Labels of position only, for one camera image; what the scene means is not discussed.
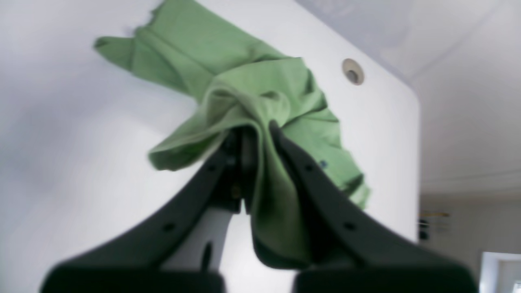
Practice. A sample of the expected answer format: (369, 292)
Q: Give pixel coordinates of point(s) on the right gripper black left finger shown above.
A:
(177, 249)

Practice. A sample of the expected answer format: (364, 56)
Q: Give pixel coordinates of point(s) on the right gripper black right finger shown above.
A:
(350, 251)

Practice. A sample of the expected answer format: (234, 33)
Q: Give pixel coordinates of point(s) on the green polo shirt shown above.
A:
(238, 80)

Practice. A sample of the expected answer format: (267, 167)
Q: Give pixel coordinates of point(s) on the right table cable grommet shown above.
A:
(353, 71)

